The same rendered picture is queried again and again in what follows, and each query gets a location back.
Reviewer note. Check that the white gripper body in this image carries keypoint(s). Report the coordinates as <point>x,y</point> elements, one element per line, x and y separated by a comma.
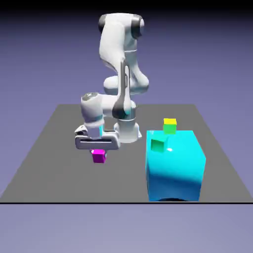
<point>96,142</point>

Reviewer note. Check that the small magenta cube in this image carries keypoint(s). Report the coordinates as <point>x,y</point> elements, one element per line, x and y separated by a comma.
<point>98,156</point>

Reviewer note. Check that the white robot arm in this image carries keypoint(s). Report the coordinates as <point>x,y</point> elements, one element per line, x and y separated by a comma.
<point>116,49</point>

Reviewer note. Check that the small green cube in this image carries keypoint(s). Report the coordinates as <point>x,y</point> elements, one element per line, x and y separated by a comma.
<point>157,145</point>

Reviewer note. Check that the small yellow cube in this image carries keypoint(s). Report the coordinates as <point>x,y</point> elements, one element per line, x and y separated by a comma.
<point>169,126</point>

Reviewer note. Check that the large cyan box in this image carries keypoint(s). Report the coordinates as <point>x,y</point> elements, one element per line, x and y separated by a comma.
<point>174,168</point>

